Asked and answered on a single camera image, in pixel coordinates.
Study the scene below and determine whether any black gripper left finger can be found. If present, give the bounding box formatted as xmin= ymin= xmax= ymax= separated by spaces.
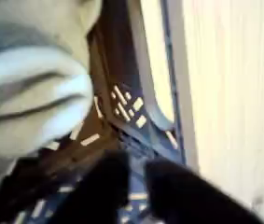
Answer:
xmin=51 ymin=150 xmax=132 ymax=224

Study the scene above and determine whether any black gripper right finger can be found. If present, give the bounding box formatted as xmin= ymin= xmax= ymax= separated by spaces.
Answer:
xmin=144 ymin=158 xmax=264 ymax=224

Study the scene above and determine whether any beige sock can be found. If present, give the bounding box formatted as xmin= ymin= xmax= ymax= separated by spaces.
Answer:
xmin=0 ymin=0 xmax=104 ymax=202

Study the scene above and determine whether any perforated plastic basket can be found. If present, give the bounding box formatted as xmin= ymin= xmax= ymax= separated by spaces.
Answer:
xmin=0 ymin=0 xmax=200 ymax=224

